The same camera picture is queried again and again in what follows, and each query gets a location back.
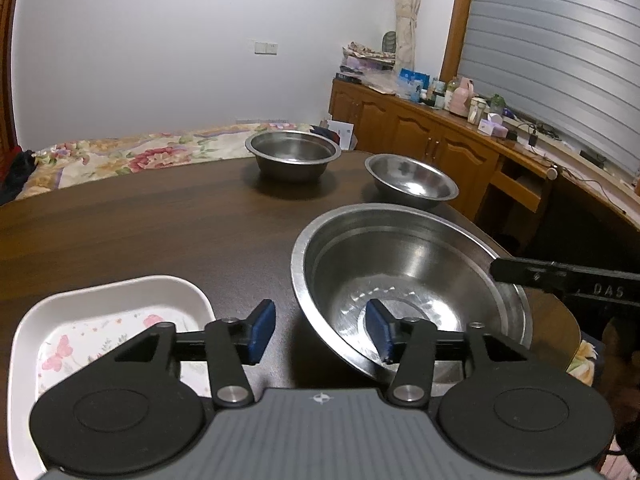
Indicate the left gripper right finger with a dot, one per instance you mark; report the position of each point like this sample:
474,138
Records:
411,344

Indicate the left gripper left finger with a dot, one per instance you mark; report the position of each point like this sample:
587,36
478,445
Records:
232,344

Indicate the large steel bowl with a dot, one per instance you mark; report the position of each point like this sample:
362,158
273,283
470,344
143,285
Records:
418,264

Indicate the medium steel bowl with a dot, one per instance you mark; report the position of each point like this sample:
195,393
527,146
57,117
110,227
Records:
407,181

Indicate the floral tray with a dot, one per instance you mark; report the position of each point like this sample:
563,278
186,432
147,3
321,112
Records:
67,331

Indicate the wooden sideboard cabinet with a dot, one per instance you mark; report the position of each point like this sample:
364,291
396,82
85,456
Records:
512,191

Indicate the purple tissue box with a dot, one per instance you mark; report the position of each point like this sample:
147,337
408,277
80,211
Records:
492,125

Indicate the pink thermos jug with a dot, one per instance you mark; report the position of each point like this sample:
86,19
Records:
462,96

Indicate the white paper box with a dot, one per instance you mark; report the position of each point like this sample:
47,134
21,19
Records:
345,134

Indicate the window blind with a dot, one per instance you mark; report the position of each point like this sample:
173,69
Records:
571,64

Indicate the floral bedspread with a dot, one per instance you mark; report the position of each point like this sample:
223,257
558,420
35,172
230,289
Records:
77,162

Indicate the blue box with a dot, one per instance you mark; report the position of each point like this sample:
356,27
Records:
412,77

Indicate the dark blue blanket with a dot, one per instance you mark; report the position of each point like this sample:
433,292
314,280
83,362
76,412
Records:
23,166

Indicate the stack of folded cloths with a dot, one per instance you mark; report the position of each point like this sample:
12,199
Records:
356,56

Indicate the beige curtain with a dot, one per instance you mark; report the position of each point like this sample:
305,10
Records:
406,12

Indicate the wall switch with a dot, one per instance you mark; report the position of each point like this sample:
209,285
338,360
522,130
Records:
265,48

